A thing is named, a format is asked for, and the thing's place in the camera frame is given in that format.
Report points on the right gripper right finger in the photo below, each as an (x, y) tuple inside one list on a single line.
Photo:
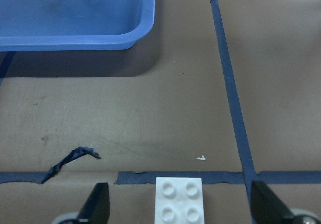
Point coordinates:
[(267, 207)]

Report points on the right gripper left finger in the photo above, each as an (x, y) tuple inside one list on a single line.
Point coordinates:
[(96, 209)]

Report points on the blue plastic tray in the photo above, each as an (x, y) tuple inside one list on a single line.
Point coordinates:
[(59, 25)]

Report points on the white block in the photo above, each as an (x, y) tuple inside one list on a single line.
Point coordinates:
[(178, 200)]

